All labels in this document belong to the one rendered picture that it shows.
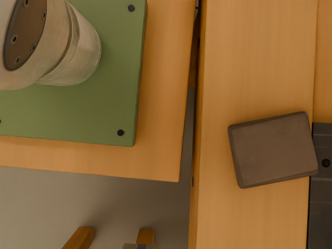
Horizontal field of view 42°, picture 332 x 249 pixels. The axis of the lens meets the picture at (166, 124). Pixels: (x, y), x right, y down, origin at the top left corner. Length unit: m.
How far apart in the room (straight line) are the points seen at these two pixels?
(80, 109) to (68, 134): 0.03
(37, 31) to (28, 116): 0.29
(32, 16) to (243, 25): 0.34
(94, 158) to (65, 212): 0.92
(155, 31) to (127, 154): 0.17
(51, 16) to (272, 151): 0.31
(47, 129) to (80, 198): 0.93
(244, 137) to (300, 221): 0.13
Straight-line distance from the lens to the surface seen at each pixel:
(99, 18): 0.56
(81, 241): 1.34
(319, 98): 0.60
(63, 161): 0.61
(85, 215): 1.50
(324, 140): 0.58
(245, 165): 0.52
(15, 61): 0.28
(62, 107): 0.56
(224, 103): 0.55
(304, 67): 0.57
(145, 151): 0.59
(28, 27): 0.28
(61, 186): 1.50
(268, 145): 0.52
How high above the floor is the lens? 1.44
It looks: 89 degrees down
